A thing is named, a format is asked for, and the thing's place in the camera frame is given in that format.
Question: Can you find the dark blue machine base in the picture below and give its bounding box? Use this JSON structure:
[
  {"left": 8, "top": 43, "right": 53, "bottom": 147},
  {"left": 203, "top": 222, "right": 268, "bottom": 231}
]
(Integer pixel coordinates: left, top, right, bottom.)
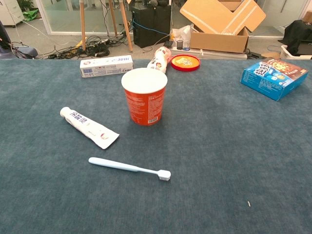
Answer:
[{"left": 0, "top": 20, "right": 39, "bottom": 59}]

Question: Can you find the blue network cable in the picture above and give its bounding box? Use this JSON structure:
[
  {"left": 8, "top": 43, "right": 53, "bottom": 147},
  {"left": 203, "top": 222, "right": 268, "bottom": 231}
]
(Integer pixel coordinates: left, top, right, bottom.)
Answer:
[{"left": 133, "top": 19, "right": 170, "bottom": 35}]

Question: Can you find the white toothpaste carton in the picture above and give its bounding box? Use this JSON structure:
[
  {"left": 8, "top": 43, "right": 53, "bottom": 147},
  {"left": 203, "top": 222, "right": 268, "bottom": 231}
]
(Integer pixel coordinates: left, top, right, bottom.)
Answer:
[{"left": 79, "top": 55, "right": 134, "bottom": 78}]

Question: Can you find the white toothpaste tube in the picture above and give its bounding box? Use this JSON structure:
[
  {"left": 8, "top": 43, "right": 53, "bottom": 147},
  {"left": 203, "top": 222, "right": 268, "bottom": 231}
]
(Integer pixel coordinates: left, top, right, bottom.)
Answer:
[{"left": 59, "top": 106, "right": 120, "bottom": 150}]

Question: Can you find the white storage bin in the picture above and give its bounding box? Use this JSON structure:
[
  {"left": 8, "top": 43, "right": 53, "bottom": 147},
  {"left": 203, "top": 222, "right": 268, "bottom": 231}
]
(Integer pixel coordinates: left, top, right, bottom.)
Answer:
[{"left": 280, "top": 45, "right": 312, "bottom": 60}]

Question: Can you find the blue cookie box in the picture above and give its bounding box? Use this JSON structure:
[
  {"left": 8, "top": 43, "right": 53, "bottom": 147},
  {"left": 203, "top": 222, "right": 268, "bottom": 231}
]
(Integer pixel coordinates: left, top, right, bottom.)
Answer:
[{"left": 240, "top": 58, "right": 309, "bottom": 102}]

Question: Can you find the black floor cable tangle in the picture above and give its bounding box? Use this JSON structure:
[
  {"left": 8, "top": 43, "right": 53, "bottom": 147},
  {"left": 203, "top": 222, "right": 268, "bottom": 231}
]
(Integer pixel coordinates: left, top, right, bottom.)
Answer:
[{"left": 47, "top": 35, "right": 110, "bottom": 59}]

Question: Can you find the white cabinet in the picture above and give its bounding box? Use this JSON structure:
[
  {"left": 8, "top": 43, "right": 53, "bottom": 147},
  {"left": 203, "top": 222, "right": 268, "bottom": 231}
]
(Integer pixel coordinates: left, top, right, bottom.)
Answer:
[{"left": 0, "top": 0, "right": 25, "bottom": 25}]

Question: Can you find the green bag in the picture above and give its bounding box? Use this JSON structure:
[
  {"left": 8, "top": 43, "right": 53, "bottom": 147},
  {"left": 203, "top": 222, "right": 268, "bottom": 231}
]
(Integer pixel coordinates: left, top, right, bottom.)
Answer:
[{"left": 22, "top": 9, "right": 39, "bottom": 22}]

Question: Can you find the clear bottle with white label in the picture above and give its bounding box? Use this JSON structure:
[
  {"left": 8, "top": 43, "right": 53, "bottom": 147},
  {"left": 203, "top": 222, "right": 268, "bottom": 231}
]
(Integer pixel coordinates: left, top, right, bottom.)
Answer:
[{"left": 147, "top": 46, "right": 173, "bottom": 74}]

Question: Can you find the white plastic bag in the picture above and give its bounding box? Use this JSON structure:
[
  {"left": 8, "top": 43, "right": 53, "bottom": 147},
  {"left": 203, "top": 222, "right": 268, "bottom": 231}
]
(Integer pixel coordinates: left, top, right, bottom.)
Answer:
[{"left": 172, "top": 24, "right": 192, "bottom": 48}]

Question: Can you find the blue table cloth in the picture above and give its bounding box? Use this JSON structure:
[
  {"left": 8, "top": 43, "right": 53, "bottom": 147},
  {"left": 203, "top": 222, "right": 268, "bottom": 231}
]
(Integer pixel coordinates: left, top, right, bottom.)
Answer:
[{"left": 0, "top": 58, "right": 312, "bottom": 234}]

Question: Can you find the black computer tower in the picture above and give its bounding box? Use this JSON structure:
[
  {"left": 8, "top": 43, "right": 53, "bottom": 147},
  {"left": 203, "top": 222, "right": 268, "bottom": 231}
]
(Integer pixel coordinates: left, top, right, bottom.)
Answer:
[{"left": 131, "top": 5, "right": 172, "bottom": 49}]

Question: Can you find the grey aluminium rail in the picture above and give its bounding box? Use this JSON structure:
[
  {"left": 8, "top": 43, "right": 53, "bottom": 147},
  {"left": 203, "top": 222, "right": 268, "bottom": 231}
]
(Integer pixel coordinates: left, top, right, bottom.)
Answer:
[{"left": 170, "top": 46, "right": 248, "bottom": 60}]

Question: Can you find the wooden easel leg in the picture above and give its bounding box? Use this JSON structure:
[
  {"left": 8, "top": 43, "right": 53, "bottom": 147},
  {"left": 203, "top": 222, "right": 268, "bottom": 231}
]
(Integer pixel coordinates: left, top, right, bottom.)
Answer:
[
  {"left": 108, "top": 0, "right": 118, "bottom": 37},
  {"left": 79, "top": 0, "right": 87, "bottom": 51},
  {"left": 119, "top": 0, "right": 134, "bottom": 52}
]

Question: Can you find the light blue toothbrush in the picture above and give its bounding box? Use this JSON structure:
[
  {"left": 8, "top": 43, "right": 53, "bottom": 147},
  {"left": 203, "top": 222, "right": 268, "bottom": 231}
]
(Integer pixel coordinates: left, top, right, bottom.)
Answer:
[{"left": 88, "top": 157, "right": 172, "bottom": 181}]

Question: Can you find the red round lid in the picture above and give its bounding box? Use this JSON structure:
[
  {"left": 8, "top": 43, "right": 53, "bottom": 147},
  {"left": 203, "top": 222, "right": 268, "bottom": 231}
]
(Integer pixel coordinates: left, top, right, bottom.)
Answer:
[{"left": 170, "top": 54, "right": 201, "bottom": 72}]

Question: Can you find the brown cardboard box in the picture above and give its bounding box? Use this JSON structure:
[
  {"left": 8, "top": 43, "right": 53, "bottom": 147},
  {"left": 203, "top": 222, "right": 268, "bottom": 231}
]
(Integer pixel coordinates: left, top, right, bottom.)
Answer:
[{"left": 179, "top": 0, "right": 267, "bottom": 54}]

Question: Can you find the black draped cloth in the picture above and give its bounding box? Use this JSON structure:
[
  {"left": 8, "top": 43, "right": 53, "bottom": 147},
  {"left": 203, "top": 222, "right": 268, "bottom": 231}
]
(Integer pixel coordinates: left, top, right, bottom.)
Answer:
[{"left": 284, "top": 19, "right": 312, "bottom": 56}]

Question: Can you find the red paper cup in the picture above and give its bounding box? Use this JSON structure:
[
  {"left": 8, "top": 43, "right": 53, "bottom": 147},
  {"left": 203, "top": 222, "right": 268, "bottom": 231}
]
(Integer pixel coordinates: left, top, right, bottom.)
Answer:
[{"left": 121, "top": 67, "right": 168, "bottom": 126}]

